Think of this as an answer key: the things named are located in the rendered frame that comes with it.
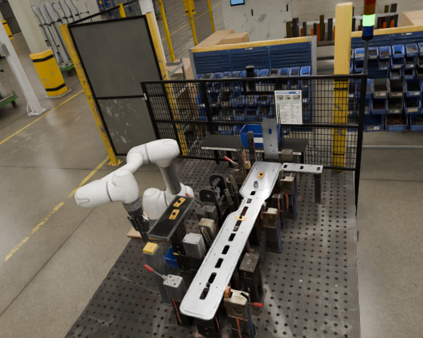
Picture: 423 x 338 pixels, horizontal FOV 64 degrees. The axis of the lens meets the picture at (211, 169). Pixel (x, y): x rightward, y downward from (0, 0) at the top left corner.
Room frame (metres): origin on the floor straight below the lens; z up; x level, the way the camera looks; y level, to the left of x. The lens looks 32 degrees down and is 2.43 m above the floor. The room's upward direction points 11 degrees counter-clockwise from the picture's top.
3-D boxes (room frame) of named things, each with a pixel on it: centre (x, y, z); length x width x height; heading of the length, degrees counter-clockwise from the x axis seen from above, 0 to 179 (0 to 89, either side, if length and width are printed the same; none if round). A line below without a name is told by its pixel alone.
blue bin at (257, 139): (2.48, -0.45, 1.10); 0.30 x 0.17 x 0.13; 63
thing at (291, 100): (2.48, -0.70, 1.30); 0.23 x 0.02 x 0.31; 61
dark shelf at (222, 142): (2.52, -0.38, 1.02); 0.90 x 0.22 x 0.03; 61
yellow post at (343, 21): (2.37, -1.07, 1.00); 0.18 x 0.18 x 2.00; 61
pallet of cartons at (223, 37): (6.74, -0.75, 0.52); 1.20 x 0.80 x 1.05; 153
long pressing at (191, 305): (1.62, -0.12, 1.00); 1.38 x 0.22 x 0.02; 151
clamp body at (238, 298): (1.04, 0.00, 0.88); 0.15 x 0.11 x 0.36; 61
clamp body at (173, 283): (1.20, 0.31, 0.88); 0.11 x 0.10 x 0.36; 61
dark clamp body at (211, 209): (1.71, 0.07, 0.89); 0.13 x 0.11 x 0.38; 61
